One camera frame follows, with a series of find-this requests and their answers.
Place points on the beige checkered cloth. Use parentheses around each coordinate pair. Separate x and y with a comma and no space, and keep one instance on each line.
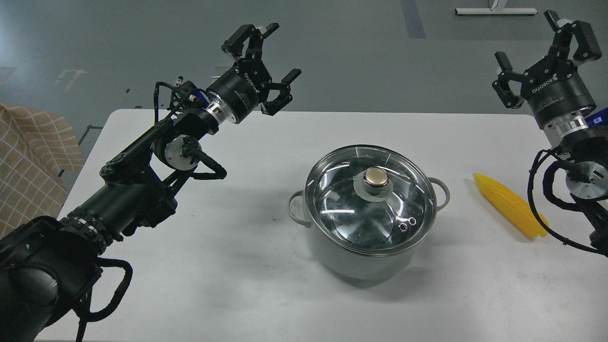
(35,146)

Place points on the glass pot lid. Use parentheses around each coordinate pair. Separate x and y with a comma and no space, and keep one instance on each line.
(371,200)

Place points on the white table base bar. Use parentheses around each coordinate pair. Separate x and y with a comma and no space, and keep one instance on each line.
(496,7)

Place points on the grey steel cooking pot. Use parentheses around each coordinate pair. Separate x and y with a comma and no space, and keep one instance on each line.
(345,263)

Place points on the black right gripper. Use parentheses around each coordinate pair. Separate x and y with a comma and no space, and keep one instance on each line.
(556,90)

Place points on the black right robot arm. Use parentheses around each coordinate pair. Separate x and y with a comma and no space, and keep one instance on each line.
(577,179)

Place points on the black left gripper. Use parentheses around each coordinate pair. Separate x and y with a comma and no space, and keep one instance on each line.
(247,83)

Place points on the yellow corn cob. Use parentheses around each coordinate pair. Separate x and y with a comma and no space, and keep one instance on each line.
(510,205)

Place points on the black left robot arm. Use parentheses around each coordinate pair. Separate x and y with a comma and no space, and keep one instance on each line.
(52,266)

